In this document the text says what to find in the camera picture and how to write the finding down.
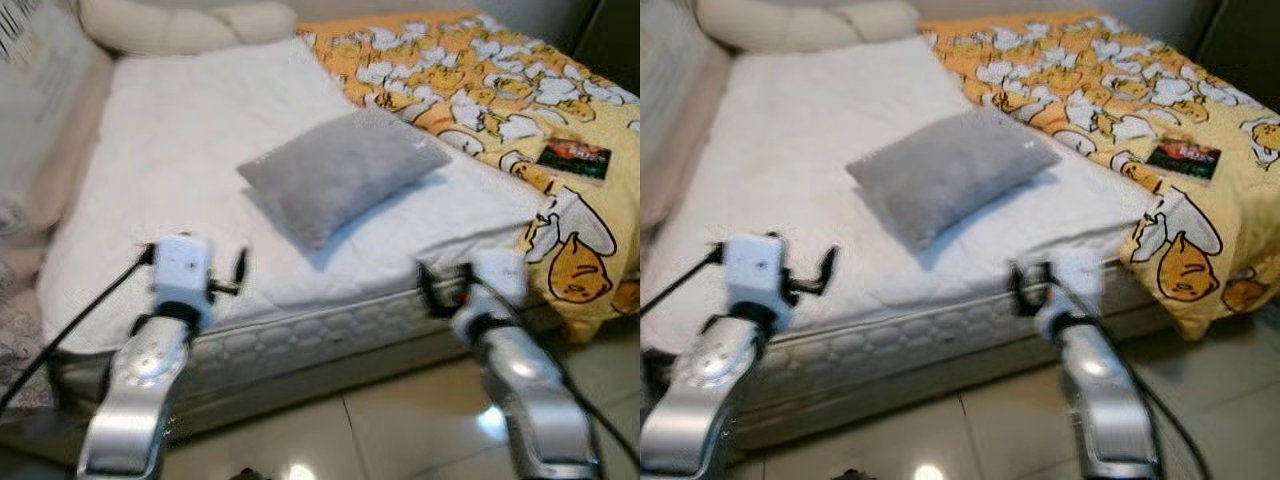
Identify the grey patterned cloth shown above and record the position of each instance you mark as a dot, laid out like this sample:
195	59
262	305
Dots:
20	340

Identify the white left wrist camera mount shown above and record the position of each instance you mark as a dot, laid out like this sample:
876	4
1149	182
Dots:
182	270
755	270

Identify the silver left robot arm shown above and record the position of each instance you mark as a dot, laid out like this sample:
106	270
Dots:
135	400
700	400

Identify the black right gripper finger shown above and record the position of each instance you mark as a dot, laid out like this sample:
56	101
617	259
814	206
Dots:
427	290
1017	288

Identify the beige bed base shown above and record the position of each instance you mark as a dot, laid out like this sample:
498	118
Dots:
300	385
900	385

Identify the dark book with red cover art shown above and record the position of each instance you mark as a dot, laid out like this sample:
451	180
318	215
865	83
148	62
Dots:
1184	163
574	162

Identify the grey pillow with bear print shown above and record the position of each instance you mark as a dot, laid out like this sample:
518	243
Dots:
950	175
340	175

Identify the cream bolster pillow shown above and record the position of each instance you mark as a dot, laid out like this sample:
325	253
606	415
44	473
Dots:
800	22
180	25

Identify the white quilted mattress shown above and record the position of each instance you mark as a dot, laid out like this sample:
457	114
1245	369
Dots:
200	170
800	170

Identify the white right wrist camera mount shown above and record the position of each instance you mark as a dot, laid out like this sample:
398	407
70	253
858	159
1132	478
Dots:
1075	280
495	280

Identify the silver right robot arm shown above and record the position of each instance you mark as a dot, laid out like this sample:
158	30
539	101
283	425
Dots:
530	400
1100	400

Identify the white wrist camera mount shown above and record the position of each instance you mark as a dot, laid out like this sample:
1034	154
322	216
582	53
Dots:
495	280
182	270
755	270
1075	280

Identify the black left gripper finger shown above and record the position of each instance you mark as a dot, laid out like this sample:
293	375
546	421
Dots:
241	268
829	268

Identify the yellow cartoon egg blanket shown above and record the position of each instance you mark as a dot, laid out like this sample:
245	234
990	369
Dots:
470	80
1080	80

